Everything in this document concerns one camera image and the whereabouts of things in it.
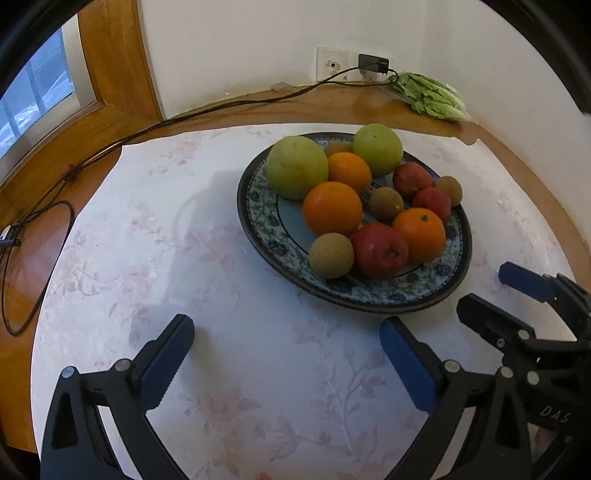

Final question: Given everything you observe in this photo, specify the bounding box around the brown kiwi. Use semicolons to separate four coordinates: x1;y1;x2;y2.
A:
369;187;405;224
435;176;463;207
324;140;353;157

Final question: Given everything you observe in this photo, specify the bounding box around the red apple with stem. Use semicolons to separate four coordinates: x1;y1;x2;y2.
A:
412;187;452;225

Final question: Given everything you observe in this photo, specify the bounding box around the small yellow-brown kiwi bottom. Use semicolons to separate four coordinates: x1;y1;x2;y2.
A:
308;233;355;279

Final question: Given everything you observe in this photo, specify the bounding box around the large orange front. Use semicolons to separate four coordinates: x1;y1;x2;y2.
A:
301;181;363;237

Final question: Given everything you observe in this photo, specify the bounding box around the large green pomelo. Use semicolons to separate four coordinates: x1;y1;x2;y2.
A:
352;123;404;177

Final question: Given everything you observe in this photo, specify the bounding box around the small orange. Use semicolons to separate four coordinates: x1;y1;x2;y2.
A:
328;152;373;194

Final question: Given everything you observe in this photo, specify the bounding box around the green pear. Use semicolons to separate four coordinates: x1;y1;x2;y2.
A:
263;136;329;200

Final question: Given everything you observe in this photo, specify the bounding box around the white floral tablecloth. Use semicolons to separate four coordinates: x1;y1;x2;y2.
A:
30;123;578;480

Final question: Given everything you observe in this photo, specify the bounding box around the green lettuce in bag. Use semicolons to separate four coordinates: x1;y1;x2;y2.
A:
390;72;472;122

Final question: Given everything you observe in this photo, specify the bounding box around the blue patterned oval plate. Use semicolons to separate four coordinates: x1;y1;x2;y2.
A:
236;132;474;315

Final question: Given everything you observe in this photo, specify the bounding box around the black power adapter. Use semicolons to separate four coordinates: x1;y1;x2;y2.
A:
358;53;390;75

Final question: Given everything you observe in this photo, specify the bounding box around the black power cable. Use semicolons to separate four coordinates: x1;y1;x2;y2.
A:
0;66;400;337

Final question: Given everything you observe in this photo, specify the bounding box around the white wall socket plate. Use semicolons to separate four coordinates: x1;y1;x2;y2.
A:
315;47;391;84

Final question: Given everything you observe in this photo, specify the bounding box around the window with wooden frame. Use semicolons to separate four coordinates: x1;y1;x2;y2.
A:
1;1;163;188

